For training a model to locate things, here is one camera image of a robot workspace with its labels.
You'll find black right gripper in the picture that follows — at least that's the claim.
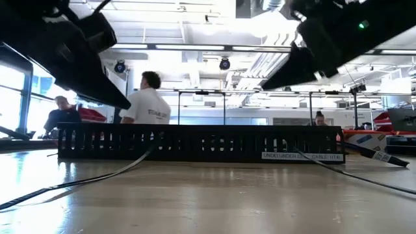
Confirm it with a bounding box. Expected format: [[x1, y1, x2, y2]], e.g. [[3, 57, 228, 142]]
[[261, 0, 394, 91]]

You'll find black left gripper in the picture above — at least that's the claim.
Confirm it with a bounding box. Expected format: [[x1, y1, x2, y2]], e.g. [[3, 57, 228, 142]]
[[0, 12, 131, 111]]

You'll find black cable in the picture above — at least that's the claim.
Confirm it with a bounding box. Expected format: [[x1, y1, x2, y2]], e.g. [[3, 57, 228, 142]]
[[0, 142, 157, 211], [293, 148, 416, 196]]

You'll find black duct cover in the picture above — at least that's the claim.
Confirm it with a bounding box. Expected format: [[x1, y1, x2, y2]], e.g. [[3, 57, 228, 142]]
[[337, 141, 410, 168]]

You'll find black slotted cable duct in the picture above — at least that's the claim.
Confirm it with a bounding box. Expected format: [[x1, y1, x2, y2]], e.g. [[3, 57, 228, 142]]
[[57, 122, 346, 164]]

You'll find red storage case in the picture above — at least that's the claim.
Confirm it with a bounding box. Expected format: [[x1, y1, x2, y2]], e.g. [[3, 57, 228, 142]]
[[77, 107, 108, 124]]

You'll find person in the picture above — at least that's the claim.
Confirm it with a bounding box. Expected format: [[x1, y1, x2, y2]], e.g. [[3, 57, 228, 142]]
[[44, 95, 82, 139], [307, 110, 329, 127], [118, 70, 172, 125]]

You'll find black round overhead camera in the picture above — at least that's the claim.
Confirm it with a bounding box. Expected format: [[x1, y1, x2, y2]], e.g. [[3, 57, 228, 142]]
[[218, 57, 231, 72], [113, 60, 127, 74]]

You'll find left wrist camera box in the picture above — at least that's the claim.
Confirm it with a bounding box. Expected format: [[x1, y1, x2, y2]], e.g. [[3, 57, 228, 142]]
[[76, 11, 118, 55]]

